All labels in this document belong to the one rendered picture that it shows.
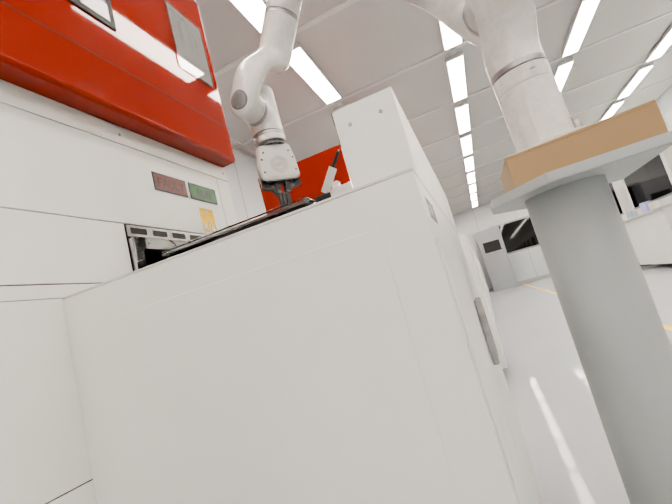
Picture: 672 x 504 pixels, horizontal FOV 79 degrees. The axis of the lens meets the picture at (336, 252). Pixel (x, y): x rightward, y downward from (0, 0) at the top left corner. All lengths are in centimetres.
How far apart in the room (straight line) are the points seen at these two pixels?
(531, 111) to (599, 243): 31
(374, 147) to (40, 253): 58
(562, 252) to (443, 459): 55
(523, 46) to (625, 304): 57
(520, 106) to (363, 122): 47
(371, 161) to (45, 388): 61
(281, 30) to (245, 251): 73
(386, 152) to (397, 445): 38
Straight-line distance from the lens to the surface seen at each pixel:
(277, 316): 56
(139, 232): 100
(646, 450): 102
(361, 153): 60
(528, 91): 101
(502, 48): 104
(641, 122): 96
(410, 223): 50
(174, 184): 116
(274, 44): 117
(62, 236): 88
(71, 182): 94
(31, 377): 79
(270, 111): 111
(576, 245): 94
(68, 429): 82
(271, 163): 106
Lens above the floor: 67
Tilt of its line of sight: 8 degrees up
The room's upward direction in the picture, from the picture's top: 15 degrees counter-clockwise
